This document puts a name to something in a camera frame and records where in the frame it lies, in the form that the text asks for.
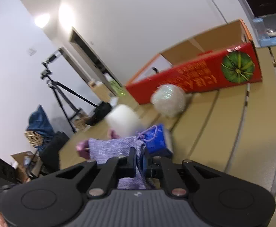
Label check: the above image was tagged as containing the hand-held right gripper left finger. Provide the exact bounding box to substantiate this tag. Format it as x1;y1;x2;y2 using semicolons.
55;148;138;199

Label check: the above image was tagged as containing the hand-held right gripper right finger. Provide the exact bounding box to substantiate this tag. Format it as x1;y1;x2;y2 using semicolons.
141;155;224;198

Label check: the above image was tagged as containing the purple knit pouch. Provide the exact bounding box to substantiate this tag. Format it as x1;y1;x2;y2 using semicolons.
88;125;157;190

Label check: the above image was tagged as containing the blue and white box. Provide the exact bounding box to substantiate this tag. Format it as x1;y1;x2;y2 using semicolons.
143;124;174;158

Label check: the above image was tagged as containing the brown cardboard box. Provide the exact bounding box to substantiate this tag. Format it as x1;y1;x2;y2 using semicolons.
10;151;41;182

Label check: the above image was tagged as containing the woven rattan ball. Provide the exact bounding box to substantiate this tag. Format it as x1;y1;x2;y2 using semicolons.
24;130;46;147

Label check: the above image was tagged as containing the shiny pink cloth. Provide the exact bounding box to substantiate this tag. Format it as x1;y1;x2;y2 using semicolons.
76;129;119;159

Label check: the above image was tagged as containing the black suitcase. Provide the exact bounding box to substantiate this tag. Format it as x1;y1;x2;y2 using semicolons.
40;131;70;171

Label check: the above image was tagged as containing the clear jar of corks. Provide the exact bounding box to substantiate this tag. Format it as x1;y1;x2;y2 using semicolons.
73;116;91;131

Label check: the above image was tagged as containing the dark blue fabric bag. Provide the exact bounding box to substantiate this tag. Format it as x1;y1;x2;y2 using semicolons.
29;104;54;138

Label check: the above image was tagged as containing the light wooden box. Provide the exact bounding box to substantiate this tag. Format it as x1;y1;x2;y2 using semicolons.
88;80;112;102

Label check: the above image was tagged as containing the black tripod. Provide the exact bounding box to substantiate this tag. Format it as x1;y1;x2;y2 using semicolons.
41;61;101;133

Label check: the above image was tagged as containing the red cardboard box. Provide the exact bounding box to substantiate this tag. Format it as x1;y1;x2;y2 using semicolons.
125;19;263;104

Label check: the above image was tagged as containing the folding slatted table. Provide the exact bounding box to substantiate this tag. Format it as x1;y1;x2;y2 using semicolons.
58;43;276;197

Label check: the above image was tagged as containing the small blue container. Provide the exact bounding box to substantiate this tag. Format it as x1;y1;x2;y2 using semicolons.
253;18;276;46

